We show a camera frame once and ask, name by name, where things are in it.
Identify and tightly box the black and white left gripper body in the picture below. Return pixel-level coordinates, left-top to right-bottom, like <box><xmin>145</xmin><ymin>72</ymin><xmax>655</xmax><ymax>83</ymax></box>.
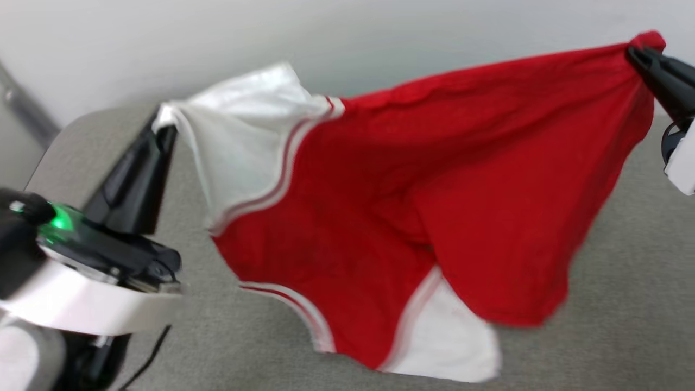
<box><xmin>0</xmin><ymin>204</ymin><xmax>186</xmax><ymax>336</ymax></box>

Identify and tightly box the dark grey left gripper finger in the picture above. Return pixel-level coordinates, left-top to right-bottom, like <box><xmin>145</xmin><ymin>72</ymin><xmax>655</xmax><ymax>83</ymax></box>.
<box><xmin>84</xmin><ymin>122</ymin><xmax>161</xmax><ymax>235</ymax></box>
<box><xmin>137</xmin><ymin>111</ymin><xmax>179</xmax><ymax>235</ymax></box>

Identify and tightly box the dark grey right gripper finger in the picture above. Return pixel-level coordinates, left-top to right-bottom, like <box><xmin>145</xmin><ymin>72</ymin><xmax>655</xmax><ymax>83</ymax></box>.
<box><xmin>627</xmin><ymin>52</ymin><xmax>695</xmax><ymax>123</ymax></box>
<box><xmin>630</xmin><ymin>46</ymin><xmax>695</xmax><ymax>90</ymax></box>

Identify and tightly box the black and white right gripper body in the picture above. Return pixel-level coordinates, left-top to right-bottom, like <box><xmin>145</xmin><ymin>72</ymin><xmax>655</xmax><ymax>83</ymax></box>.
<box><xmin>661</xmin><ymin>117</ymin><xmax>695</xmax><ymax>196</ymax></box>

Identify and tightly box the red and white basketball jersey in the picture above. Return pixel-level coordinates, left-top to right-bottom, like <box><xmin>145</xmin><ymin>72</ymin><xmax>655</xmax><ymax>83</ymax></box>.
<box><xmin>152</xmin><ymin>31</ymin><xmax>666</xmax><ymax>384</ymax></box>

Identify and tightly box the grey fabric sofa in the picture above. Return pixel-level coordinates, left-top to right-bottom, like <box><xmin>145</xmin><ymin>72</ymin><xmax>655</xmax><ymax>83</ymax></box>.
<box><xmin>24</xmin><ymin>103</ymin><xmax>695</xmax><ymax>391</ymax></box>

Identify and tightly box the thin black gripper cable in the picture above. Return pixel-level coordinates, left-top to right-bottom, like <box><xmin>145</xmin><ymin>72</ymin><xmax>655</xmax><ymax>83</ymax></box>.
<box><xmin>117</xmin><ymin>325</ymin><xmax>172</xmax><ymax>391</ymax></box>

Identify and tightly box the grey metal rail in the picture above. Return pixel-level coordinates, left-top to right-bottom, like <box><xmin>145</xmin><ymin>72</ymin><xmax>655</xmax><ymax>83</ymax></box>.
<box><xmin>0</xmin><ymin>62</ymin><xmax>61</xmax><ymax>148</ymax></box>

